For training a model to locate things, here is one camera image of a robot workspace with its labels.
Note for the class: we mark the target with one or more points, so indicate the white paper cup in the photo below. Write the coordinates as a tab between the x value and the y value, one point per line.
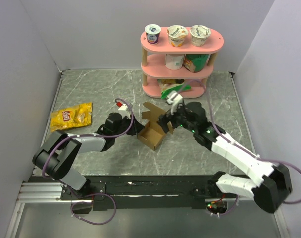
174	61

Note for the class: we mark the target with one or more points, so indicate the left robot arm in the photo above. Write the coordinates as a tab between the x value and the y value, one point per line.
56	156

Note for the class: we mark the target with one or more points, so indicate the green snack canister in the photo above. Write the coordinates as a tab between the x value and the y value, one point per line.
195	62

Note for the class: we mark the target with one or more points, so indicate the white Chobani yogurt cup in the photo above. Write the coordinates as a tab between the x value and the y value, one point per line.
199	34

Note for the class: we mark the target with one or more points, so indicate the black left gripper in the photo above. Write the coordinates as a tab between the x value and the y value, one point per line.
136	128

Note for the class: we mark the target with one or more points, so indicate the blue yogurt cup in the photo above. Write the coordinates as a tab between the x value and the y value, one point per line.
152	33

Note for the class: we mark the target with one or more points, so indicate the pink three-tier shelf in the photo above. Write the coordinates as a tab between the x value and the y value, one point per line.
162	62

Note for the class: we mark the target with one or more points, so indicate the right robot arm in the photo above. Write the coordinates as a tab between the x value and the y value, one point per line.
266	183

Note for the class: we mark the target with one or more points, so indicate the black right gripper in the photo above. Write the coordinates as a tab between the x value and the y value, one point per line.
164	118

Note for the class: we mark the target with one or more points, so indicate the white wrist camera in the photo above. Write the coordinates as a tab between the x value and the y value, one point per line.
174	99
123	109

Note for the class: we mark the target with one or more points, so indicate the aluminium frame rail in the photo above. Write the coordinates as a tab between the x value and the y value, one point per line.
38	211

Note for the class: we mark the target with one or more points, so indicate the brown cardboard paper box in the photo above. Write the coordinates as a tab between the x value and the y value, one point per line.
152	135

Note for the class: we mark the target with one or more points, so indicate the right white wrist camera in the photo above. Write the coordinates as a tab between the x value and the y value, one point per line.
174	99

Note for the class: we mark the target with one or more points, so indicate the orange Chobani yogurt cup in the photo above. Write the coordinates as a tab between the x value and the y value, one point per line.
176	35

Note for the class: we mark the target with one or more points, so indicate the green white snack bag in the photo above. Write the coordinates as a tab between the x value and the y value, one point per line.
169	85

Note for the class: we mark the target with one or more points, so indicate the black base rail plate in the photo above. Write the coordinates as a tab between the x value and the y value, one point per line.
143	192

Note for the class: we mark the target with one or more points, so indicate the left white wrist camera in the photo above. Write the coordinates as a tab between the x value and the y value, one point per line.
123	109

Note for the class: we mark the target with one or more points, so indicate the yellow Lays chip bag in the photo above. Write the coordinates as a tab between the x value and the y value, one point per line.
72	117

